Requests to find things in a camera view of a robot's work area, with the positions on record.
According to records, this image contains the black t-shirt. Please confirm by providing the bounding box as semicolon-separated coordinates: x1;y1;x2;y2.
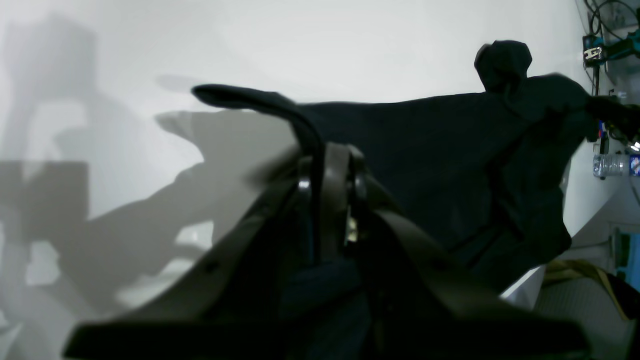
192;40;597;360

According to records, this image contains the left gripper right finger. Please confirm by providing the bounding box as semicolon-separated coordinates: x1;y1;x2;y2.
320;143;591;360

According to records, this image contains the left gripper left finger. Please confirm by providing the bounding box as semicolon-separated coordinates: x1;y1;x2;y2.
63;155;321;360

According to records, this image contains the clear plastic water bottle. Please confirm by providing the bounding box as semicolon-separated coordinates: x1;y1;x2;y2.
592;153;640;178

